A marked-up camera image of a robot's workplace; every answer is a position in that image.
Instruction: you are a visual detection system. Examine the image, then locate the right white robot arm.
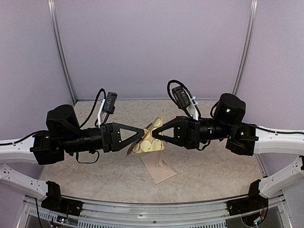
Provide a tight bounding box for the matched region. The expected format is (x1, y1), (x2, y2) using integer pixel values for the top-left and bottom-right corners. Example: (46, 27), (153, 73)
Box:
(152, 93), (304, 211)

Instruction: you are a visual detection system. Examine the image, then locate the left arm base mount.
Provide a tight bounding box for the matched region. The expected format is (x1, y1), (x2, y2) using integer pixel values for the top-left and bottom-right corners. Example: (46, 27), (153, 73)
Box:
(41, 181), (83, 217)

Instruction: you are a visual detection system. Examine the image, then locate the aluminium frame post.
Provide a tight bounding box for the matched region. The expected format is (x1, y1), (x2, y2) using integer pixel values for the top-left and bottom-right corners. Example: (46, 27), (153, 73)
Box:
(47, 0), (77, 105)
(232, 0), (258, 95)

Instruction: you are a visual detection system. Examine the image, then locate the pink envelope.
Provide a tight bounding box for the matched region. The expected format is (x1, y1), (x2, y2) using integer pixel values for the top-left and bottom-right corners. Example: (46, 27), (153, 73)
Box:
(141, 151), (178, 185)

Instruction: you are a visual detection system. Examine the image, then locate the left aluminium frame post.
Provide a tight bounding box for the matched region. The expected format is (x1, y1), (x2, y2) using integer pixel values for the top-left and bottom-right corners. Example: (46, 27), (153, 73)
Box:
(47, 0), (77, 105)

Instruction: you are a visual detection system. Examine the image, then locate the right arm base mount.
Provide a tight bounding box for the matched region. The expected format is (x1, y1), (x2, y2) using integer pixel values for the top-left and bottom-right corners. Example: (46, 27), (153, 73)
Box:
(227, 180), (268, 216)

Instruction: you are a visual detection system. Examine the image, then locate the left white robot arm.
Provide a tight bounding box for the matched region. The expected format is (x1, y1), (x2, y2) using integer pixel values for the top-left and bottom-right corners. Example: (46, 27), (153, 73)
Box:
(0, 104), (144, 211)

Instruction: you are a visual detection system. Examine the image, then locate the wax seal sticker sheet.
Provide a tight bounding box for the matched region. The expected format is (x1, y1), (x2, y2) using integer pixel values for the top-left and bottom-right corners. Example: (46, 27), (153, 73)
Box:
(126, 110), (165, 156)

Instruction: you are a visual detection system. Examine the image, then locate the front aluminium rail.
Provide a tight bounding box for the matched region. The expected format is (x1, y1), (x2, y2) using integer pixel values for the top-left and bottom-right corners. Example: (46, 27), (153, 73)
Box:
(21, 196), (285, 228)

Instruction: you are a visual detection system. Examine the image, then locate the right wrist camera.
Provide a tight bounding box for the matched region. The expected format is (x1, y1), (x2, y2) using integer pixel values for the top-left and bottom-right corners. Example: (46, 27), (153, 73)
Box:
(171, 86), (200, 120)

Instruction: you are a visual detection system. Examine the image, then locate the right aluminium frame post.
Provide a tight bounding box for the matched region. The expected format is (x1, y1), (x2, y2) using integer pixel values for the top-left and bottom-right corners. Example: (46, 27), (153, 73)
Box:
(232, 0), (258, 95)

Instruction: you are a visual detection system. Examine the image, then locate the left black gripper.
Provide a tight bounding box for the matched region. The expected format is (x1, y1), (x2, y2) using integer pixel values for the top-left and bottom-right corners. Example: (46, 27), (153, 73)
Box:
(61, 122), (145, 154)

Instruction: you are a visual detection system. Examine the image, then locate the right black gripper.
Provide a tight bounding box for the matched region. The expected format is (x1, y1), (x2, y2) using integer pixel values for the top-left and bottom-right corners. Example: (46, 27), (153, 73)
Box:
(152, 115), (232, 149)

